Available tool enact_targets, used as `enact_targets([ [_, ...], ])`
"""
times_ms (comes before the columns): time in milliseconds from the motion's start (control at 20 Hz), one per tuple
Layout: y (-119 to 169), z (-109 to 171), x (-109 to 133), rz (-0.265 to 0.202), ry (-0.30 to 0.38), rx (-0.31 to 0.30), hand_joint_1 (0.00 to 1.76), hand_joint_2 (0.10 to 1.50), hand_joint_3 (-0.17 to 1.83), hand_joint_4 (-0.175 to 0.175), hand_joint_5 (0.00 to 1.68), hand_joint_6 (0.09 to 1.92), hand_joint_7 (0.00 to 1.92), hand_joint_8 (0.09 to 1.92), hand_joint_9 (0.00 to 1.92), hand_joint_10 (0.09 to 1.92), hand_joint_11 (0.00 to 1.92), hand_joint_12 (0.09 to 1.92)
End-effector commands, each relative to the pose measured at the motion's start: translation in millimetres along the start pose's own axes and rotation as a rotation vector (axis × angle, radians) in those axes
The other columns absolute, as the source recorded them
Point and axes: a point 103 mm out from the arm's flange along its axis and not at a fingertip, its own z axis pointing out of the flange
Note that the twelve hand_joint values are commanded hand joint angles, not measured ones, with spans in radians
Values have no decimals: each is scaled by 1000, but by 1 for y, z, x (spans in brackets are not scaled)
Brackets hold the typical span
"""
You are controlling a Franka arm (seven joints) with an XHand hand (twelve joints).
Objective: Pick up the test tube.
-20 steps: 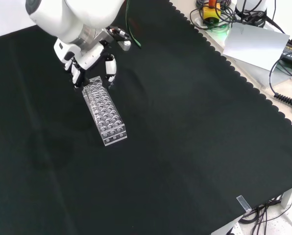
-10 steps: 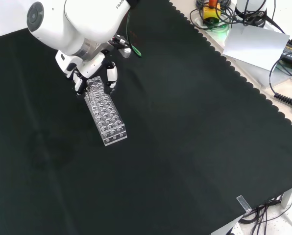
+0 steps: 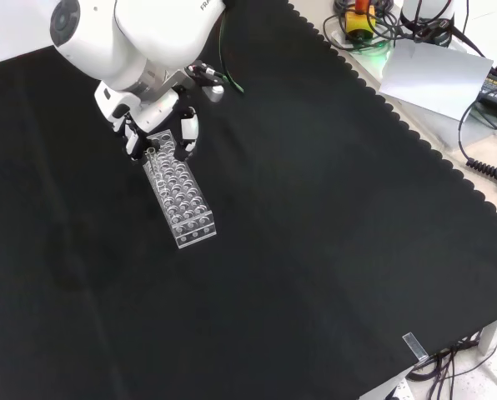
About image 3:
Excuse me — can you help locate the black cable bundle under bench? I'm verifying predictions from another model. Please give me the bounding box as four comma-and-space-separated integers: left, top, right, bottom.
405, 331, 485, 400

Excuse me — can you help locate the yellow stop button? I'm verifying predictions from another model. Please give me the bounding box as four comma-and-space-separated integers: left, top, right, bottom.
344, 0, 376, 42

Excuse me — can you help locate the black looped cable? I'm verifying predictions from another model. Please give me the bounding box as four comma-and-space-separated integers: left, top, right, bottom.
323, 0, 400, 54

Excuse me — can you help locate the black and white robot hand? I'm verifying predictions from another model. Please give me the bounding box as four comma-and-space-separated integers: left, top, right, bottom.
93, 80, 200, 163

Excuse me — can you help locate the black bench cloth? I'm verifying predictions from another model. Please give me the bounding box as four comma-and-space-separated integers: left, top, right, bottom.
0, 0, 497, 400

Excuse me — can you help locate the clear test tube rack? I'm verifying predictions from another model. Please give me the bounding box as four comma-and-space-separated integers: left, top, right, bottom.
141, 129, 218, 250

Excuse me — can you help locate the clear glass test tube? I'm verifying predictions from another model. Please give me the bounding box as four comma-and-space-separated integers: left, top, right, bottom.
146, 146, 165, 188

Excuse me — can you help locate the green cable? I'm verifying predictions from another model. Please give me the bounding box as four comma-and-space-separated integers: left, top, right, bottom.
218, 10, 245, 95

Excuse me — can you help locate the pale board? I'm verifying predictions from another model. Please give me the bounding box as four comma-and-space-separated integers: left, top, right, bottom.
378, 39, 494, 123

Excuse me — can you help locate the clear tape strip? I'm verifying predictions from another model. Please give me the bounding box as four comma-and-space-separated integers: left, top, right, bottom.
402, 331, 429, 361

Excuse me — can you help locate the black cable with ribbed end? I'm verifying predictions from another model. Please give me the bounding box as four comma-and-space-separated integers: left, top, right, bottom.
458, 99, 497, 184

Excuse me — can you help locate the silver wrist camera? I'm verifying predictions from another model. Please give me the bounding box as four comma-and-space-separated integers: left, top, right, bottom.
184, 61, 226, 103

